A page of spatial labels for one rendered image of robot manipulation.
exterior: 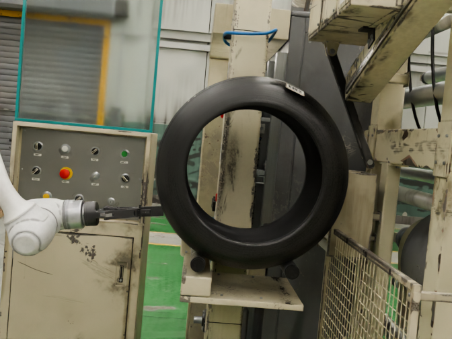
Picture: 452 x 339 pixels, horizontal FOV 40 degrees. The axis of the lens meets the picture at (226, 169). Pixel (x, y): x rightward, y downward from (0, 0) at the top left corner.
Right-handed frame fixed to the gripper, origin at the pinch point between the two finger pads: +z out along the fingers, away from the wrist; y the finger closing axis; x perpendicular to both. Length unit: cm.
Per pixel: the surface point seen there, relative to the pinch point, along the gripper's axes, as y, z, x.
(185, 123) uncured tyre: -11.6, 11.6, -26.2
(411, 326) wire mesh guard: -59, 60, 20
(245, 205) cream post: 27.9, 30.6, 2.6
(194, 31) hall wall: 918, 16, -205
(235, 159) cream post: 27.8, 27.6, -13.7
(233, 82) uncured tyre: -8.8, 25.7, -37.7
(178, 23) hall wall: 917, -12, -219
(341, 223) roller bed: 21, 63, 9
